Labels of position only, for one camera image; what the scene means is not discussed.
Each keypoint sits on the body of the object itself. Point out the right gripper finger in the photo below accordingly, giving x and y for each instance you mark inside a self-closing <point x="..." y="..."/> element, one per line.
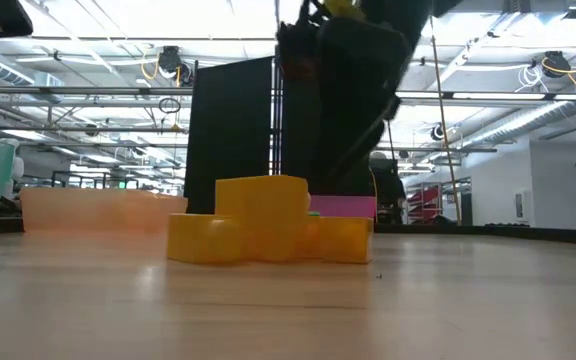
<point x="368" y="140"/>

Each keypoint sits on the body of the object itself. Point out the small green building block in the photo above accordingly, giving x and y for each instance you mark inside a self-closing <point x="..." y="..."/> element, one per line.
<point x="314" y="214"/>

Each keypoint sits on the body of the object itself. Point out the yellow building block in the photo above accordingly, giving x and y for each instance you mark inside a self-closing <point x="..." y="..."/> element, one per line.
<point x="203" y="240"/>
<point x="345" y="240"/>
<point x="263" y="210"/>

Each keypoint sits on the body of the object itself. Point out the person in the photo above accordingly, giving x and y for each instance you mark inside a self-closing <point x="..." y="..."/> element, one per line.
<point x="397" y="192"/>

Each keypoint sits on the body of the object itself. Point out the red translucent plastic bin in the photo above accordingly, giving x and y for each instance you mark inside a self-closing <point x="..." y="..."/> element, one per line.
<point x="348" y="206"/>

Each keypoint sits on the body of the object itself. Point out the red storage rack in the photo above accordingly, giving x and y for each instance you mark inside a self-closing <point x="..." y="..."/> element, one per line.
<point x="425" y="196"/>

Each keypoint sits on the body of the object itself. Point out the black metal rack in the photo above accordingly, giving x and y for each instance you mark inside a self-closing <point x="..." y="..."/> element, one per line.
<point x="93" y="173"/>

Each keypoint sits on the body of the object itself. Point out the grey ceiling pipe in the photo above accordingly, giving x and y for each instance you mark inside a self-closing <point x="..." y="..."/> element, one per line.
<point x="68" y="90"/>
<point x="68" y="129"/>

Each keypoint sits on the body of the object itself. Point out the orange translucent plastic bin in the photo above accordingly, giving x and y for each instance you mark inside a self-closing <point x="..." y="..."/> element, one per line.
<point x="68" y="210"/>

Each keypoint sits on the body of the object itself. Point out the white robot figure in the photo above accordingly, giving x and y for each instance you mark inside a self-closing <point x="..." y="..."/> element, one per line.
<point x="18" y="167"/>

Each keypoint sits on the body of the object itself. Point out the white wall box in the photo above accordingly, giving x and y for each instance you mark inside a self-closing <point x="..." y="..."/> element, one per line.
<point x="523" y="206"/>

